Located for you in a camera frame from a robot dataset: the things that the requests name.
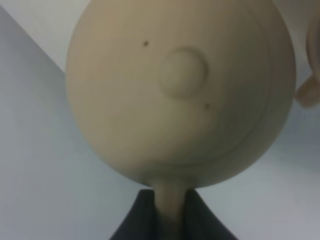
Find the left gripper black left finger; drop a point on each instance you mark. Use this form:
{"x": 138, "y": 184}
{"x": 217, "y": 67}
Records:
{"x": 141, "y": 221}

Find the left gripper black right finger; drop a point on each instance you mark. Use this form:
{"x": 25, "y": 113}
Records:
{"x": 199, "y": 222}

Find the beige teapot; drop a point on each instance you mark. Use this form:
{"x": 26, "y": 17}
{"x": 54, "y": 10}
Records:
{"x": 184, "y": 94}

